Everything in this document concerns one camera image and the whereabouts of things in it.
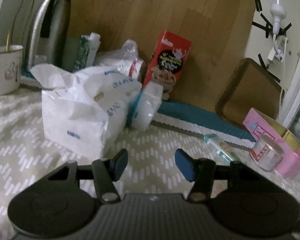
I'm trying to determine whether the green white carton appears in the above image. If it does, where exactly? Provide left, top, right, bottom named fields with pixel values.
left=73, top=32, right=101, bottom=72

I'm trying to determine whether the silver thermos flask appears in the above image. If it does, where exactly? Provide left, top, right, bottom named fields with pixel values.
left=23, top=0, right=71, bottom=72

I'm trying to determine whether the red cereal box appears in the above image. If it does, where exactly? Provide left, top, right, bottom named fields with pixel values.
left=143, top=31, right=192, bottom=94

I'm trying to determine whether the brown tray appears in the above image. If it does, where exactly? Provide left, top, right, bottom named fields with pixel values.
left=215, top=58, right=281, bottom=128

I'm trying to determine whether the teal orange small box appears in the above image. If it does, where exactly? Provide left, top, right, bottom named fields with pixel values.
left=204, top=134, right=240, bottom=165

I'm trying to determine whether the small round tin can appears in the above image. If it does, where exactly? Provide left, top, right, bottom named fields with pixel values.
left=250, top=134, right=284, bottom=172

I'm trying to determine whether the wooden board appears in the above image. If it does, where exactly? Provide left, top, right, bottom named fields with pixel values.
left=68, top=0, right=255, bottom=111

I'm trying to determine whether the white tissue pack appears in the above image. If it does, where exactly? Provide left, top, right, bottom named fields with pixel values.
left=30, top=64, right=142, bottom=160

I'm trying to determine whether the clear plastic bag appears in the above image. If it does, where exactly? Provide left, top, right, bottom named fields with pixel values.
left=94, top=40, right=146, bottom=82

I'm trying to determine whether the chevron patterned tablecloth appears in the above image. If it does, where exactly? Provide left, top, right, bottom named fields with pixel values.
left=0, top=84, right=300, bottom=230

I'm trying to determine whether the white blue wipes pack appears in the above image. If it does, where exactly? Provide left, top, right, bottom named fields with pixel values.
left=130, top=81, right=163, bottom=132

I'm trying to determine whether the pink tin box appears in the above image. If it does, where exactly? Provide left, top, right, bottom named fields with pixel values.
left=243, top=108, right=300, bottom=181

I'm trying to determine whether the white enamel mug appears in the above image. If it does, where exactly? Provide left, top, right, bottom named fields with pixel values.
left=0, top=45, right=23, bottom=95

